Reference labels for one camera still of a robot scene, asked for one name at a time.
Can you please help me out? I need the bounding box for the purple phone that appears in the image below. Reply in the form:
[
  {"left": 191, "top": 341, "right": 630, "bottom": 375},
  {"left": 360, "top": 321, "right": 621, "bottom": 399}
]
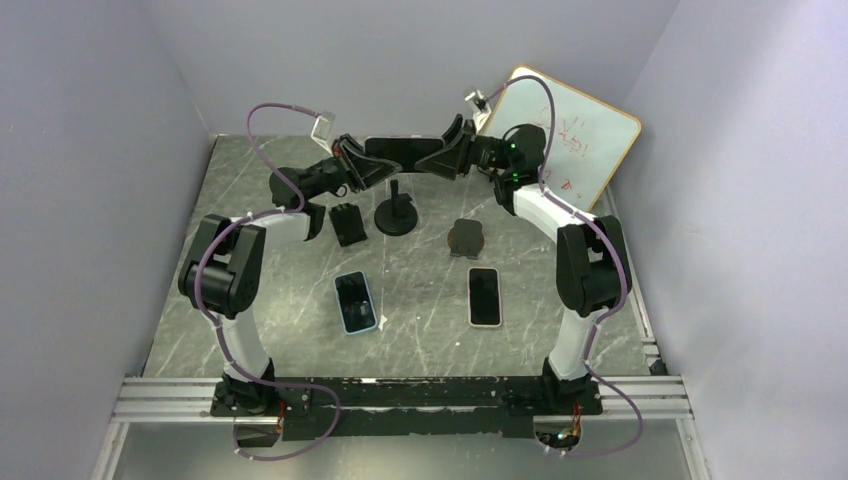
[{"left": 364, "top": 136, "right": 445, "bottom": 173}]

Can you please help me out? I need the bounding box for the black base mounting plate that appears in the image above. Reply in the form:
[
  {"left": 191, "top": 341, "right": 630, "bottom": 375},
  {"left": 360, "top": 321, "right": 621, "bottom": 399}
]
[{"left": 209, "top": 375, "right": 604, "bottom": 441}]

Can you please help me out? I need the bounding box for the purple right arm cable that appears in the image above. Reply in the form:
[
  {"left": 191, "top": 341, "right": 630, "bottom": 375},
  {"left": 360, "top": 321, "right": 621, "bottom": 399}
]
[{"left": 483, "top": 74, "right": 645, "bottom": 460}]

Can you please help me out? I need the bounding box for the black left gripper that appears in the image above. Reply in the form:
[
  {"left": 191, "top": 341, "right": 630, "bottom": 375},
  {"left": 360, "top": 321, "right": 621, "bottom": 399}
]
[{"left": 307, "top": 136, "right": 405, "bottom": 200}]

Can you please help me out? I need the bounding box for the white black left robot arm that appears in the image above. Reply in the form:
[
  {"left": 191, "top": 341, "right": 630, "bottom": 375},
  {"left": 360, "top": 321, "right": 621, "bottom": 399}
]
[{"left": 178, "top": 135, "right": 414, "bottom": 417}]

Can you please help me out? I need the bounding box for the yellow framed whiteboard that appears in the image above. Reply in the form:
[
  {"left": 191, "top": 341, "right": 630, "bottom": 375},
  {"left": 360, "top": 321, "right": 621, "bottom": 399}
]
[{"left": 483, "top": 65, "right": 642, "bottom": 211}]

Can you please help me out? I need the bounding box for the blue cased phone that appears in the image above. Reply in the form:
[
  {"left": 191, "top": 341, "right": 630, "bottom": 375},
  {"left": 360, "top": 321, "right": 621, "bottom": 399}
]
[{"left": 333, "top": 271, "right": 378, "bottom": 335}]

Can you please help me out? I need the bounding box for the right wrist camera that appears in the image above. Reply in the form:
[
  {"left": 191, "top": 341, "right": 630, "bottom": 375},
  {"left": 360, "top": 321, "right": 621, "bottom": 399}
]
[{"left": 464, "top": 87, "right": 492, "bottom": 132}]

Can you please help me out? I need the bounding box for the black folding phone stand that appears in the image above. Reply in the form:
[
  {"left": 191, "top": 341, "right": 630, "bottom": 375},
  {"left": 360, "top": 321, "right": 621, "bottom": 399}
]
[{"left": 329, "top": 203, "right": 368, "bottom": 247}]

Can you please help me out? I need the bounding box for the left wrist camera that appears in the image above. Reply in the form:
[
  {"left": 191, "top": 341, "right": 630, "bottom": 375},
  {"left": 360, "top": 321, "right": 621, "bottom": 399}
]
[{"left": 310, "top": 111, "right": 336, "bottom": 153}]

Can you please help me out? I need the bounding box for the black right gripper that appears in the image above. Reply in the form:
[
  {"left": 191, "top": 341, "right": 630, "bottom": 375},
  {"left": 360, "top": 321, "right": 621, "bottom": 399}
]
[{"left": 413, "top": 115, "right": 513, "bottom": 181}]

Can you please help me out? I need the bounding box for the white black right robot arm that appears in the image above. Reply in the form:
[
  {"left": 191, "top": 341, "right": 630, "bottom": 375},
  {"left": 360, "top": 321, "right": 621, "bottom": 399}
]
[{"left": 415, "top": 115, "right": 632, "bottom": 414}]

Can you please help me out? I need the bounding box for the black round base phone stand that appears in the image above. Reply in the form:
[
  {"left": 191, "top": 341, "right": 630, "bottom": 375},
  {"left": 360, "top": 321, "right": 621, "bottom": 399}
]
[{"left": 374, "top": 180, "right": 418, "bottom": 237}]

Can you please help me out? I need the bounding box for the aluminium rail frame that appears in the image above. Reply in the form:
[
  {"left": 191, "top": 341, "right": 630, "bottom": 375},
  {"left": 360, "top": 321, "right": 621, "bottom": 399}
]
[{"left": 93, "top": 337, "right": 709, "bottom": 479}]

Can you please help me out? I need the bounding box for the white cased phone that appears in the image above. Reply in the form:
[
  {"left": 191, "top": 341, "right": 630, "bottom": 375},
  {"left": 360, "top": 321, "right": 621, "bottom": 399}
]
[{"left": 468, "top": 267, "right": 502, "bottom": 328}]

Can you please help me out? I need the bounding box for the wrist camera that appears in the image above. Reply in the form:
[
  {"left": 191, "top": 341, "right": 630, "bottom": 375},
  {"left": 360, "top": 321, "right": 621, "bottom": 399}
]
[
  {"left": 464, "top": 87, "right": 492, "bottom": 132},
  {"left": 310, "top": 111, "right": 336, "bottom": 153}
]

